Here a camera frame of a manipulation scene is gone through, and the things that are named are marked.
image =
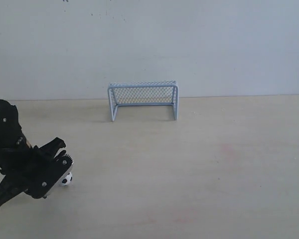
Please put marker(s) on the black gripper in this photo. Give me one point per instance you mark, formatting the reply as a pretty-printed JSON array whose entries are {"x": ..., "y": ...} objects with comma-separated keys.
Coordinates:
[{"x": 35, "y": 171}]

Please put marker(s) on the small black white soccer ball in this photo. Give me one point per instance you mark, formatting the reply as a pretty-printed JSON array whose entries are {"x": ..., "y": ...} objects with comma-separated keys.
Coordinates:
[{"x": 67, "y": 180}]

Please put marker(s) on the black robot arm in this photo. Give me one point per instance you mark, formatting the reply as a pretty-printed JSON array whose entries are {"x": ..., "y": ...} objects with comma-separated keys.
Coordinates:
[{"x": 11, "y": 134}]

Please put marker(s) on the white miniature soccer goal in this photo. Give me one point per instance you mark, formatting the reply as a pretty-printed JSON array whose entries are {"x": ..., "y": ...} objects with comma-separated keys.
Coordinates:
[{"x": 159, "y": 93}]

